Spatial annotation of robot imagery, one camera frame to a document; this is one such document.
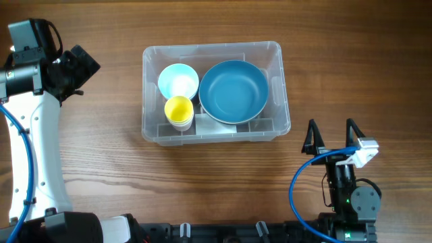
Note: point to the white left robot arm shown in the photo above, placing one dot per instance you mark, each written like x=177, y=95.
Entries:
x=41, y=210

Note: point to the white label in container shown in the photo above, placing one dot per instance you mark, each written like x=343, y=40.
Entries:
x=206, y=125

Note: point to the pink cup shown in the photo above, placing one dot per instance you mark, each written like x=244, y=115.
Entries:
x=182, y=127

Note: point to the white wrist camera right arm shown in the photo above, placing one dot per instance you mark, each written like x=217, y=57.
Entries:
x=367, y=148

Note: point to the clear plastic storage container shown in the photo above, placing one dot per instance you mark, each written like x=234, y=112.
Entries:
x=266, y=55

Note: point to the yellow cup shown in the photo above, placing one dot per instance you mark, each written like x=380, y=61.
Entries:
x=178, y=108

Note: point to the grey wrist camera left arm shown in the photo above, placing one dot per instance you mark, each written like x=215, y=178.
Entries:
x=35, y=39

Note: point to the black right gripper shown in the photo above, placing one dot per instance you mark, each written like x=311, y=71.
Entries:
x=319, y=145

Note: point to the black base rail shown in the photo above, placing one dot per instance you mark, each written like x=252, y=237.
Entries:
x=289, y=231

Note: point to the light blue bowl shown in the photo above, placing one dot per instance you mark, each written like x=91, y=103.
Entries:
x=178, y=80

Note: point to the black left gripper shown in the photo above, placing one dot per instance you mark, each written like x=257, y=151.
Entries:
x=85, y=66

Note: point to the dark blue plate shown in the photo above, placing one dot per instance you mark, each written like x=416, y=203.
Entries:
x=236, y=87

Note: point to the pale cream cup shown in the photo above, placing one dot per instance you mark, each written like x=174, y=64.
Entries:
x=181, y=123

